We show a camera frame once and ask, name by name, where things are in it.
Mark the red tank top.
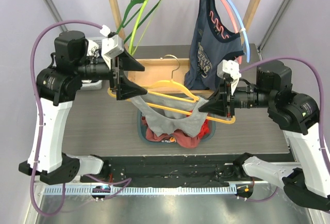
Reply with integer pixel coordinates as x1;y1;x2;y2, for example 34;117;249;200
198;120;210;139

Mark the pink hanger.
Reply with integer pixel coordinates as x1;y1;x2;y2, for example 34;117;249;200
197;0;243;65

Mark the green plastic hanger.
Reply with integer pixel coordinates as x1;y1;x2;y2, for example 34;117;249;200
115;0;147;35

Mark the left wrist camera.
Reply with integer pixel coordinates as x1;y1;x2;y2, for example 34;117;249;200
100;25;124;69

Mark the teal plastic tub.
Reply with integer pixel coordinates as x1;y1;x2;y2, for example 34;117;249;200
137;111;216;142

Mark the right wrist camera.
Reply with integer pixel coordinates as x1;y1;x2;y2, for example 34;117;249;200
217;60;241;95

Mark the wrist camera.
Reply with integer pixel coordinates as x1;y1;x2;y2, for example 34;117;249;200
217;60;241;95
100;25;124;69

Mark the white plastic basket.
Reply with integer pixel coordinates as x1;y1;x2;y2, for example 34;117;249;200
81;37;109;90

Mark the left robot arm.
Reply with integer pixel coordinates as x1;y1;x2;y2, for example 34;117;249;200
19;30;147;185

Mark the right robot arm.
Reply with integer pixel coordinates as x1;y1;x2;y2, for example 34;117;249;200
113;59;329;212

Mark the lime green hanger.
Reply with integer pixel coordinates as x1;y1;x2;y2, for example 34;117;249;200
124;0;162;55

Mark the light blue hanger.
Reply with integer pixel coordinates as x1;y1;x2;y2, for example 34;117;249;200
227;0;251;63

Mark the navy tank top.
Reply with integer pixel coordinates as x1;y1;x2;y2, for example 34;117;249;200
184;0;244;91

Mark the maroon graphic tank top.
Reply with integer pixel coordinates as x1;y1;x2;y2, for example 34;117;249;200
141;116;201;149

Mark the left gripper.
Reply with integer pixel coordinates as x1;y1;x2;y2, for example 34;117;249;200
74;45;147;99

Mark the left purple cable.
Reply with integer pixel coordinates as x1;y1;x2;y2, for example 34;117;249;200
29;20;104;217

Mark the yellow hanger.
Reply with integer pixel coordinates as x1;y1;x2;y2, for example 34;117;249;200
107;54;237;125

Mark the grey tank top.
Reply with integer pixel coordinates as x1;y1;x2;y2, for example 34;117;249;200
130;93;208;137

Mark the wooden clothes rack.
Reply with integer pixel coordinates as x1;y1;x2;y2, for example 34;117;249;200
103;0;270;98

